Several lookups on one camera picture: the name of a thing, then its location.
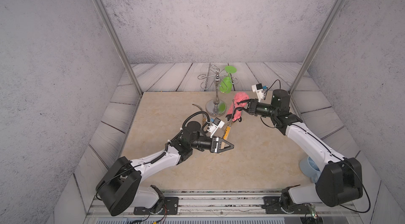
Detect small sickle wooden handle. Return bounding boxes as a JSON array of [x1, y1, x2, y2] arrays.
[[222, 112, 234, 140], [193, 103, 207, 125]]

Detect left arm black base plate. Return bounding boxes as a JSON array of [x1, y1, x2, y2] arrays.
[[134, 197, 179, 215]]

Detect aluminium frame post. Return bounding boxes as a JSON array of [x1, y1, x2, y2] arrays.
[[92, 0, 143, 97], [288, 0, 361, 95]]

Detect left aluminium frame post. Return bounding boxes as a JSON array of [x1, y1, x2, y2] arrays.
[[92, 0, 143, 97]]

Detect right aluminium frame post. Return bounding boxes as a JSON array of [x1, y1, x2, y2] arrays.
[[288, 0, 361, 95]]

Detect pink fluffy rag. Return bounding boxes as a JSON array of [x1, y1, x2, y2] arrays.
[[227, 92, 250, 113]]

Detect aluminium mounting rail base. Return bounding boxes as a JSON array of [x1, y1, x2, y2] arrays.
[[84, 190, 362, 224]]

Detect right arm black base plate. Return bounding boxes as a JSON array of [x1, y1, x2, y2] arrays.
[[261, 196, 310, 215]]

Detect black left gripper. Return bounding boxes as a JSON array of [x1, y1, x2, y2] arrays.
[[188, 136, 233, 155]]

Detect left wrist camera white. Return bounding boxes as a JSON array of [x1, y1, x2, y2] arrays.
[[207, 117, 225, 138]]

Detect green plastic goblet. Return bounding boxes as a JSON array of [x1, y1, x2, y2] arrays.
[[219, 66, 237, 93]]

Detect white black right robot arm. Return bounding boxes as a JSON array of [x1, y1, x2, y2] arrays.
[[228, 89, 369, 214]]

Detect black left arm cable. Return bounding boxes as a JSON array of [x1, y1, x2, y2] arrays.
[[181, 111, 211, 130]]

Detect light blue ceramic mug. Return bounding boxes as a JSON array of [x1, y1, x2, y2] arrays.
[[299, 156, 321, 183]]

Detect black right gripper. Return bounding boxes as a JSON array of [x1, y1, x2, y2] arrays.
[[236, 100, 278, 120]]

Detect chrome glass holder stand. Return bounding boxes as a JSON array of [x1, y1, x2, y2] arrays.
[[197, 65, 238, 116]]

